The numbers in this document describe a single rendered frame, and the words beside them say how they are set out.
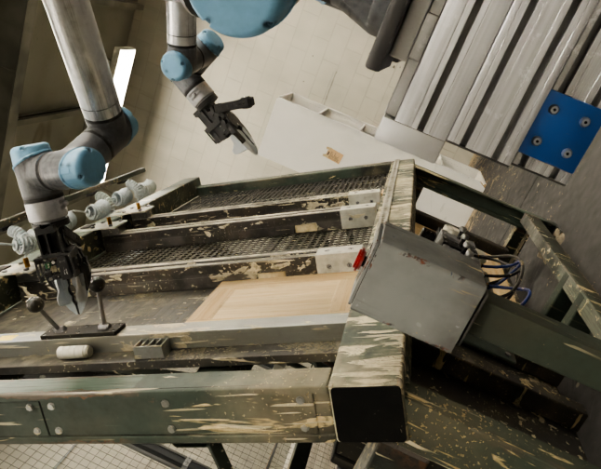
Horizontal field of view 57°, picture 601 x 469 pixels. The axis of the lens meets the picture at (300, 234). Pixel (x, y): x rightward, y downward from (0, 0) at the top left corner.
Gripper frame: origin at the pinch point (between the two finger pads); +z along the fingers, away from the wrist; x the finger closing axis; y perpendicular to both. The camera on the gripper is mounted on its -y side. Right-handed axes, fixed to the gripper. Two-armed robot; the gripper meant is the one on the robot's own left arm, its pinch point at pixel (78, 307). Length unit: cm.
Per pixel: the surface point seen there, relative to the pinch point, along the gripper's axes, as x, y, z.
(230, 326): 31.1, 4.8, 9.4
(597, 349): 86, 49, 6
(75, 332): -4.6, -7.5, 8.4
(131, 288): 2.1, -42.6, 11.5
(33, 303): -10.4, -4.2, -1.4
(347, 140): 145, -381, 17
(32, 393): -6.0, 19.1, 8.4
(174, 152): -30, -598, 18
